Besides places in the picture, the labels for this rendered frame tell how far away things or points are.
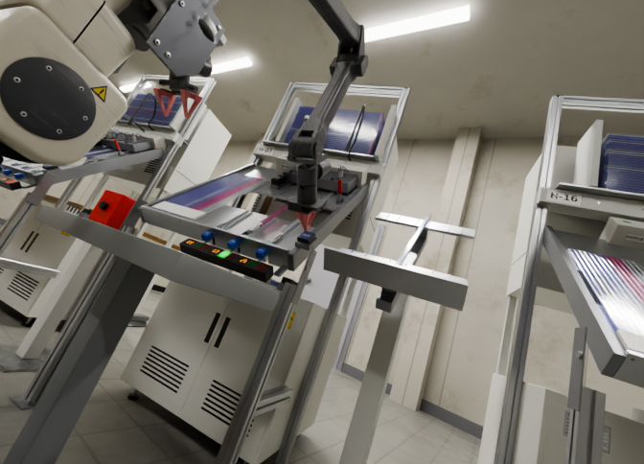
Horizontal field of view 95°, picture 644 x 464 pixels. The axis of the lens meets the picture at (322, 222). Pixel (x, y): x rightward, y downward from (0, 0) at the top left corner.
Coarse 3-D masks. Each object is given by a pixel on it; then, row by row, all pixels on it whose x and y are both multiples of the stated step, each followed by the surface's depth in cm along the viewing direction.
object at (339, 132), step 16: (304, 112) 172; (336, 112) 165; (352, 112) 162; (368, 112) 159; (336, 128) 161; (352, 128) 158; (368, 128) 155; (336, 144) 157; (352, 144) 154; (368, 144) 151
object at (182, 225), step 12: (144, 216) 115; (156, 216) 111; (168, 216) 108; (168, 228) 111; (180, 228) 107; (192, 228) 104; (204, 228) 101; (216, 228) 99; (216, 240) 101; (228, 240) 98; (240, 240) 96; (252, 240) 93; (252, 252) 95; (276, 252) 91; (276, 264) 93
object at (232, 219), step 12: (204, 216) 112; (216, 216) 112; (228, 216) 112; (240, 216) 112; (252, 216) 113; (264, 216) 113; (228, 228) 104; (240, 228) 104; (264, 228) 104; (276, 228) 105; (300, 228) 105; (312, 228) 105; (264, 240) 97; (288, 240) 98
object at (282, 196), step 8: (256, 168) 167; (264, 168) 167; (256, 176) 154; (264, 176) 154; (272, 176) 154; (288, 184) 145; (256, 192) 135; (264, 192) 135; (272, 192) 135; (280, 192) 135; (288, 192) 136; (296, 192) 136; (320, 192) 137; (328, 192) 137; (352, 192) 138; (280, 200) 137; (328, 200) 128; (344, 200) 128; (328, 208) 122
